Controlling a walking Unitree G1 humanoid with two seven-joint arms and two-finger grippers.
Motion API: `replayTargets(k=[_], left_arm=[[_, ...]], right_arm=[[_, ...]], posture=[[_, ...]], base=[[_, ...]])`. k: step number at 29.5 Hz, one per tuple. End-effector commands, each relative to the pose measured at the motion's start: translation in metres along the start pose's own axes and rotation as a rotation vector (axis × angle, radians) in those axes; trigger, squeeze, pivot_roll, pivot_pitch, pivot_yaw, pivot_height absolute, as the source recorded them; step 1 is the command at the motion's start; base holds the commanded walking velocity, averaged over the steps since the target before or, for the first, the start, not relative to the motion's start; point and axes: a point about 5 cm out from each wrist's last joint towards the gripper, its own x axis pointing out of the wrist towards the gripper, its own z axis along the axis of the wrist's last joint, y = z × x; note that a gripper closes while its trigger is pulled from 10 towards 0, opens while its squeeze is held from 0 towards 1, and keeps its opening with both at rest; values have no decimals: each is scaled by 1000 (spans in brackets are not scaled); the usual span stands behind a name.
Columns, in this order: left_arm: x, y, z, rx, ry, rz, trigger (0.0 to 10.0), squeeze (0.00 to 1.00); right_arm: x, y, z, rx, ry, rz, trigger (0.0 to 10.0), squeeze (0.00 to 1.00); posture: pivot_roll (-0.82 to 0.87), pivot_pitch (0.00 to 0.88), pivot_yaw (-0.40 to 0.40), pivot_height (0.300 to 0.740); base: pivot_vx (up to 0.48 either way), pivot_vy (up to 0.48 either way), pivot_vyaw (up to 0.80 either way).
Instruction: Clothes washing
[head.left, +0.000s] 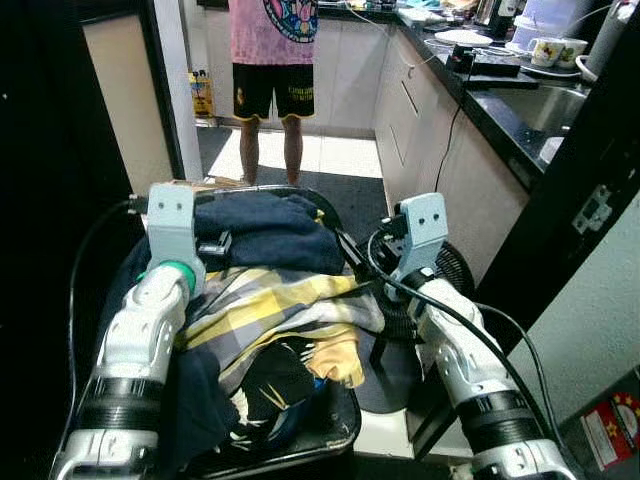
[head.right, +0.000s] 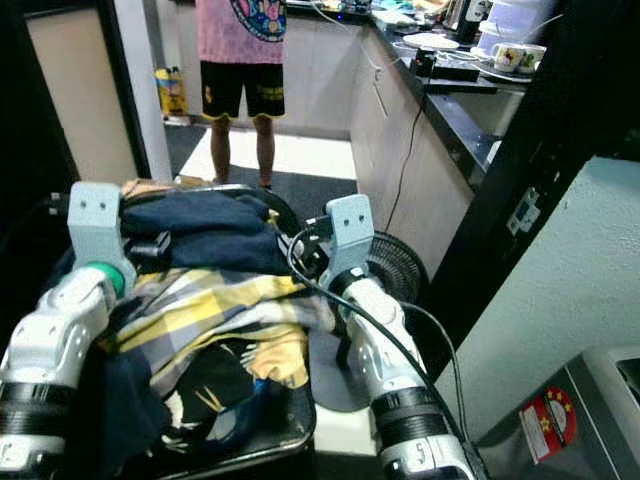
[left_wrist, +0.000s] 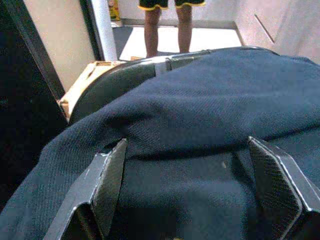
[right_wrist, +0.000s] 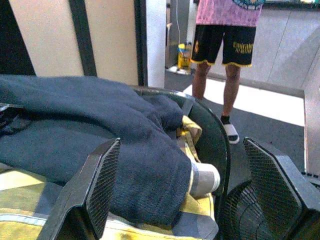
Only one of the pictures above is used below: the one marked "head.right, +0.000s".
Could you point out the black laundry basket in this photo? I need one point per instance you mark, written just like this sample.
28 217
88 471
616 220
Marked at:
285 425

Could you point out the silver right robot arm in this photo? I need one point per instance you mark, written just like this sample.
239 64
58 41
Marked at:
395 360

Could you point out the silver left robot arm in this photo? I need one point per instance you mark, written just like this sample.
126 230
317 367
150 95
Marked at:
50 335

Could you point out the grey washing machine red sticker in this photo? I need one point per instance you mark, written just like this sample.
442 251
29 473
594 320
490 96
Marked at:
575 410

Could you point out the navy blue garment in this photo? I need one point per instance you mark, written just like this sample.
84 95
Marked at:
210 235

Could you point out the black floor fan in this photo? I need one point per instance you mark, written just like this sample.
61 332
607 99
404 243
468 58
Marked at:
400 262

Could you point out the yellow grey plaid shirt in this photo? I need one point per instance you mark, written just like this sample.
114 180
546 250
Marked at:
210 310

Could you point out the beige kitchen counter cabinet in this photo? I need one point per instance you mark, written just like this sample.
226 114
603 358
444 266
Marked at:
380 110

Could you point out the yellow bottle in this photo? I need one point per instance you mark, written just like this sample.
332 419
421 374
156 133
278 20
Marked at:
172 95

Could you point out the black and tan garment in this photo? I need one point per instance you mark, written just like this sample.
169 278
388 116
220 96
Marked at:
230 385

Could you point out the person in pink shirt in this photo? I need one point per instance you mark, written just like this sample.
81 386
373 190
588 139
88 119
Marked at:
240 45

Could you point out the black tray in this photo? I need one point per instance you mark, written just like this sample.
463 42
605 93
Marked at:
455 72

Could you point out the steel sink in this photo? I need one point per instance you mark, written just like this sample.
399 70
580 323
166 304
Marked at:
495 110

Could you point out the white plate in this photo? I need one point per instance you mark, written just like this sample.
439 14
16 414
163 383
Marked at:
430 41

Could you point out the black door with metal latch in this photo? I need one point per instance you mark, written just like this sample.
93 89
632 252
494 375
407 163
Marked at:
540 170

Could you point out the patterned white cup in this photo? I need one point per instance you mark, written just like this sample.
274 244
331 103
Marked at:
534 55
510 58

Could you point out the white rice cooker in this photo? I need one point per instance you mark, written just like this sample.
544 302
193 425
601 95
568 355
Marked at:
520 20

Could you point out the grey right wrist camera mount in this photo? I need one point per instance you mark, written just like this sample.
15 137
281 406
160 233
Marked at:
352 235

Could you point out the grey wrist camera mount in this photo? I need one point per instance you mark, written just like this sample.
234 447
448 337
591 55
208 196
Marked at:
352 235
98 225

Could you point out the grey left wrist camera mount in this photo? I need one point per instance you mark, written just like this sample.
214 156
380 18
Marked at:
98 225

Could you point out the beige door black frame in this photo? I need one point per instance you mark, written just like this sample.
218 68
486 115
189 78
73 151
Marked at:
80 95

